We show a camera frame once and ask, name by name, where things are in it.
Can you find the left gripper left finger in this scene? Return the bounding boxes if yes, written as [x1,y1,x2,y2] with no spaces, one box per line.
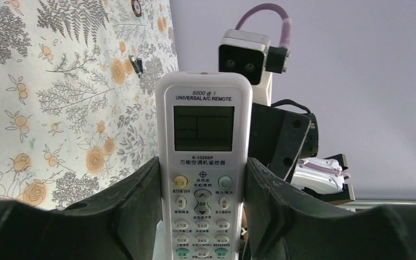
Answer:
[0,158,162,259]

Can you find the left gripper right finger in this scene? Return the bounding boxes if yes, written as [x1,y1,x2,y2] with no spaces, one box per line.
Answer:
[244,158,416,260]

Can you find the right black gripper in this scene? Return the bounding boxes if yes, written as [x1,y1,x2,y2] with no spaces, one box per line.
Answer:
[248,102,319,181]

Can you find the white AC remote control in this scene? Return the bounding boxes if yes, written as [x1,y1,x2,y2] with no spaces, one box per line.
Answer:
[155,71,252,259]

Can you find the small black battery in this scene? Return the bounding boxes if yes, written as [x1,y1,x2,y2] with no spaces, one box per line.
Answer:
[128,55,144,78]

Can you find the floral patterned table mat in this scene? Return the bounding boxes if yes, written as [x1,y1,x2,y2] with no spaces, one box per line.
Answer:
[0,0,178,210]

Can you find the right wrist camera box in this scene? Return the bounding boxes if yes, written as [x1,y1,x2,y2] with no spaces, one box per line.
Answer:
[218,29,289,85]

